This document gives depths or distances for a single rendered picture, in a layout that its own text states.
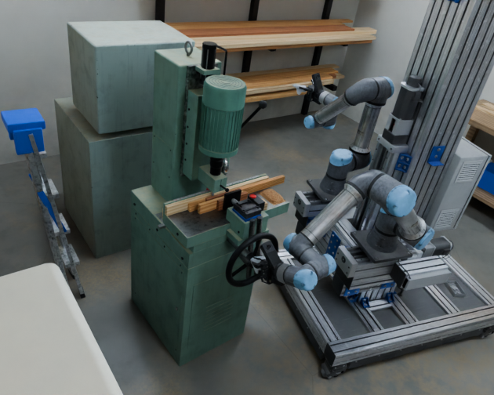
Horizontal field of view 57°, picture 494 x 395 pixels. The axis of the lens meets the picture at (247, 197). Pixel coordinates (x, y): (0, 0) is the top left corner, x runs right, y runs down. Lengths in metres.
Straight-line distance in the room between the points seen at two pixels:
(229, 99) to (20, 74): 2.48
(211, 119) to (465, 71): 1.12
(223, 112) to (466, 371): 2.13
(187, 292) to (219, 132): 0.78
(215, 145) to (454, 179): 1.24
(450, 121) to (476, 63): 0.27
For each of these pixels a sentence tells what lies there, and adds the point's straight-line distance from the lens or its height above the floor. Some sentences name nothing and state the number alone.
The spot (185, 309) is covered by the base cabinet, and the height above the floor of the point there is 0.44.
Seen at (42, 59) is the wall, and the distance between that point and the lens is 4.04.
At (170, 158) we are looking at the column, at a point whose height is 1.07.
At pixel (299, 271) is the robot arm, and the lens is 1.64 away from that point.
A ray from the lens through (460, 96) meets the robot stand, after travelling 2.29.
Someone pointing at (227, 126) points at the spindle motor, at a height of 1.35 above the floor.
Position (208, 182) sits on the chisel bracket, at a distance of 2.08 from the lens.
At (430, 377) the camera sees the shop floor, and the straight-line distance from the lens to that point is 2.99.
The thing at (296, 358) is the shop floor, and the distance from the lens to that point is 2.76.
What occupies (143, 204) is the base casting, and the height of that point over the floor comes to 0.80.
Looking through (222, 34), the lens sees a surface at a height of 1.14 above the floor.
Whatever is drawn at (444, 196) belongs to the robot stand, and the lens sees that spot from 2.54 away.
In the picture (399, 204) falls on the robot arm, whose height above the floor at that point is 1.28.
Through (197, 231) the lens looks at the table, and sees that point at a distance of 1.99.
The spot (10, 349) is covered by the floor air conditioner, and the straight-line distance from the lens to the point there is 0.44.
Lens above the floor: 2.14
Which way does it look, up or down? 33 degrees down
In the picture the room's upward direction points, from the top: 9 degrees clockwise
